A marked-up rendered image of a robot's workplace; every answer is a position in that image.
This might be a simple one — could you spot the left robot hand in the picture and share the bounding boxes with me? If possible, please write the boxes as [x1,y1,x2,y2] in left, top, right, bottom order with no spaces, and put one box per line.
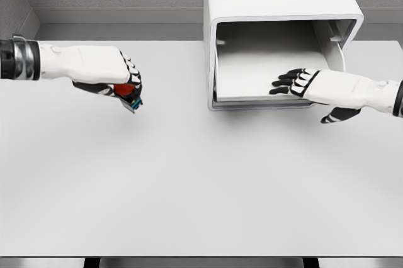
[71,45,143,106]

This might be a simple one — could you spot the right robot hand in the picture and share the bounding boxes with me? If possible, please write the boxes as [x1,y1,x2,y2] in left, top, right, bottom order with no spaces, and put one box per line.
[269,67,362,124]

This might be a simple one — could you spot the red load switch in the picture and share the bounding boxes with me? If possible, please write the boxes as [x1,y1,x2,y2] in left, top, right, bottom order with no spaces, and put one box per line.
[113,82,144,114]

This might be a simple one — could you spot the white cabinet drawer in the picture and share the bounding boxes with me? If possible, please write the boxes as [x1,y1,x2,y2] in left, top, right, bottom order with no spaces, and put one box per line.
[212,21,346,108]

